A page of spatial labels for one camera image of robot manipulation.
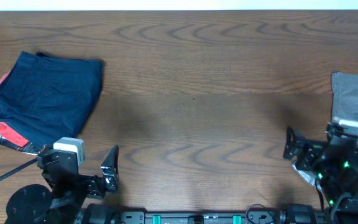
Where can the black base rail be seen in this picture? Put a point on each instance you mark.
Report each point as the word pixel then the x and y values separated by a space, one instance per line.
pixel 251 215

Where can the folded black printed garment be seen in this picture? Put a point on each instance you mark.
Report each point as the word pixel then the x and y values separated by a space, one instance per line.
pixel 28 148

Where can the grey shorts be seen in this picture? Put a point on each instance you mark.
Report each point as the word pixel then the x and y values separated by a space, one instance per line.
pixel 345 105

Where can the navy blue shorts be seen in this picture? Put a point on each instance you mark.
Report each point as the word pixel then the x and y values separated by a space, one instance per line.
pixel 45 98

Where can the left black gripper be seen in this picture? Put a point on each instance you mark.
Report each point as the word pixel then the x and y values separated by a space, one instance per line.
pixel 94 186

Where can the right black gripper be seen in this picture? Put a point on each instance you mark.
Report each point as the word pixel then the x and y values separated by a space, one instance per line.
pixel 315 149

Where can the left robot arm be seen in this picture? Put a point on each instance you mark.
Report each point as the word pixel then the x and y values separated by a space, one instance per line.
pixel 62 201

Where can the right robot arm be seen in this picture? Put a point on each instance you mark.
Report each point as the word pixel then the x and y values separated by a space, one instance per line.
pixel 333 166

